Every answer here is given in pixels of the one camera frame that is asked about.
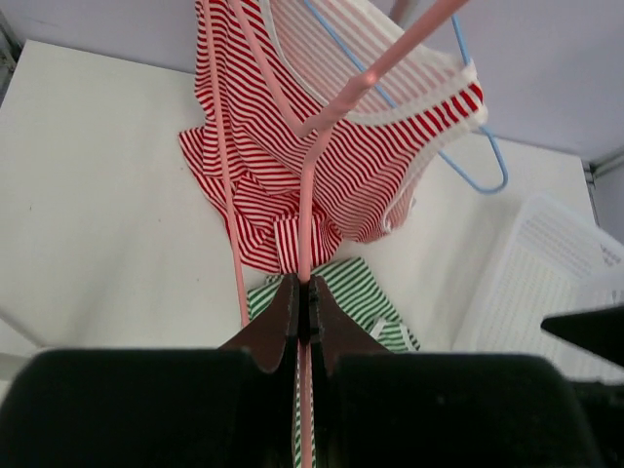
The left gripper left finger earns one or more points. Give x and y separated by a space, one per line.
266 337

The right aluminium frame post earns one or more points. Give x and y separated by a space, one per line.
604 179

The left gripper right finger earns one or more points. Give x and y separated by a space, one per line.
333 333

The white plastic basket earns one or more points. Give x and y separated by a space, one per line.
554 262

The green striped tank top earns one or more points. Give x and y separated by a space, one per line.
357 293

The pink wire hanger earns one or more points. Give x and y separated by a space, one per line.
323 124

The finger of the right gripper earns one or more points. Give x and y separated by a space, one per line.
599 331

